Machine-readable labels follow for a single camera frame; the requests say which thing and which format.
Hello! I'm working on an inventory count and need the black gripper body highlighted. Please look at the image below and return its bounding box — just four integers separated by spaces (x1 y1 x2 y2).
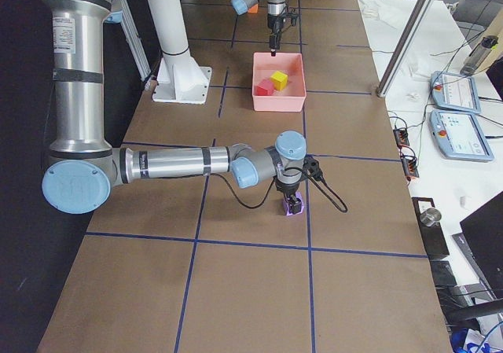
275 179 302 204
267 14 284 39

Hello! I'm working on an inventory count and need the purple foam cube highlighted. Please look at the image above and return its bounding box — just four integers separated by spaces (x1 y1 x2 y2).
283 191 304 216

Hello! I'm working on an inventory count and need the orange foam cube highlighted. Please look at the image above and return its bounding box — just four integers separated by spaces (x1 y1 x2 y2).
248 4 259 13

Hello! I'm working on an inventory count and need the yellow foam cube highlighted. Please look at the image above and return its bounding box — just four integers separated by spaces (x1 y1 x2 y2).
270 71 288 91

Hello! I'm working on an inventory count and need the red foam cube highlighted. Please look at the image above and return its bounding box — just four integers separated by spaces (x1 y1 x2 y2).
254 79 275 96

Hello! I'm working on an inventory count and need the pink plastic bin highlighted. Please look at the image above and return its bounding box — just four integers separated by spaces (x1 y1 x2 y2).
252 52 307 112

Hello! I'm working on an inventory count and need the lower orange connector board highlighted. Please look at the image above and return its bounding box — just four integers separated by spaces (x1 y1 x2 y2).
400 154 419 181

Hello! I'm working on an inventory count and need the orange connector board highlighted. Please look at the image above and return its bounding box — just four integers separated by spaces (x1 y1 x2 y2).
400 154 419 181
393 127 409 147

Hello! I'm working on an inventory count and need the upper orange connector board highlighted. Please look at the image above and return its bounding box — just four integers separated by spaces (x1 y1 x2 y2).
393 127 409 147

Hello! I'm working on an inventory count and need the metal cup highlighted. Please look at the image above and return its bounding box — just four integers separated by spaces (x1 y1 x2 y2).
419 208 442 227

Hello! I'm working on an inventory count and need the black electronics box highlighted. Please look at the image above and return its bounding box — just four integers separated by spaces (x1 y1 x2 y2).
412 197 450 260

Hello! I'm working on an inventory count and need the lower teach pendant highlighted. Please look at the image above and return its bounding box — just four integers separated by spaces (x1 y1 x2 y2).
429 109 494 163

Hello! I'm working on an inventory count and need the teach pendant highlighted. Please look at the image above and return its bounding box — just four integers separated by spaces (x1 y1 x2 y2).
429 109 494 163
431 71 481 114

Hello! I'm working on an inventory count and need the black monitor corner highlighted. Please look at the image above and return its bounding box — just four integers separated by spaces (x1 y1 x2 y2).
461 194 502 289

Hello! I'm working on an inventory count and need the upper teach pendant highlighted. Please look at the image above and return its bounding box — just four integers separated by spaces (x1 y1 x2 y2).
431 71 481 114

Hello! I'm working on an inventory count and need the grey water bottle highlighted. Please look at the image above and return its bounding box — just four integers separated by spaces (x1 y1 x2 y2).
460 35 498 75

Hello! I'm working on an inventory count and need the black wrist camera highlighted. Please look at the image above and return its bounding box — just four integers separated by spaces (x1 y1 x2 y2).
303 156 324 182
283 9 299 30

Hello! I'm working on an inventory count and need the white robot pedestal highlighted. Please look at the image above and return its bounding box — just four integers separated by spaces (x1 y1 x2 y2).
148 0 212 105

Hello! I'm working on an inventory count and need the aluminium frame post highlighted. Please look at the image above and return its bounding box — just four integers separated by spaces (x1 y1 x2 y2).
376 0 434 97

